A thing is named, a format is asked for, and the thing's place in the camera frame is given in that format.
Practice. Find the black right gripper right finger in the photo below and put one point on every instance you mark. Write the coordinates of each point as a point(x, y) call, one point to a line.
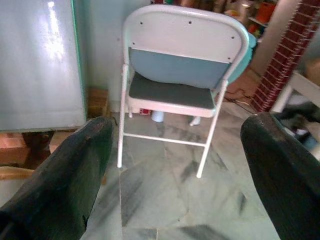
point(287, 180)

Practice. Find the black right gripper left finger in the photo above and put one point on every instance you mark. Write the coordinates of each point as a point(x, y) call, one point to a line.
point(62, 180)

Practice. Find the pale grey fridge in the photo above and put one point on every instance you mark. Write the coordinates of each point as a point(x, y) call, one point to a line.
point(37, 62)

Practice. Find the wooden board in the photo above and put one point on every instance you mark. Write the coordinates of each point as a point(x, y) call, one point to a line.
point(15, 173)

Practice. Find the brown brick block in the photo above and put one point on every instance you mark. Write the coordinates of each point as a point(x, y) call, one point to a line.
point(98, 102)

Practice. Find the white table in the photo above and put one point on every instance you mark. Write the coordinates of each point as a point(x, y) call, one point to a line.
point(305, 85)

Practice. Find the small red box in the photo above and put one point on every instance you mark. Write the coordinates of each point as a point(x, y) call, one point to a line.
point(144, 111)

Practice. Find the white cup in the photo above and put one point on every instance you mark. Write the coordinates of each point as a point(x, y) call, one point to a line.
point(157, 116)

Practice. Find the brick pattern pillar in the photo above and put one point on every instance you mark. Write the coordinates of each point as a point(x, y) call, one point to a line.
point(282, 55)

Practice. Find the orange container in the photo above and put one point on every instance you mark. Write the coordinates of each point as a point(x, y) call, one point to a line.
point(266, 11)

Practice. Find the white metal folding chair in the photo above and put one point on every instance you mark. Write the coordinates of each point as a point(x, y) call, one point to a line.
point(185, 32)

